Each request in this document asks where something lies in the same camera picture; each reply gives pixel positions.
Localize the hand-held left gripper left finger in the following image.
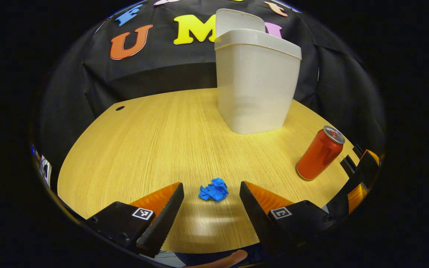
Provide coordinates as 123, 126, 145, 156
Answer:
85, 182, 185, 258

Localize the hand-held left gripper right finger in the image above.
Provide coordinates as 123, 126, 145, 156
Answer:
239, 181, 336, 257

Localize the blue paper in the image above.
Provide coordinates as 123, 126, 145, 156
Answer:
198, 178, 229, 202

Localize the red pop can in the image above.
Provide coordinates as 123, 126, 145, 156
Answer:
296, 125, 346, 181

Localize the white desktop garbage bin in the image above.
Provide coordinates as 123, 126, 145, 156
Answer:
214, 8, 302, 135

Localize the black backdrop cloth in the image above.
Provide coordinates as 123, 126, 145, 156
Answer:
38, 0, 386, 186

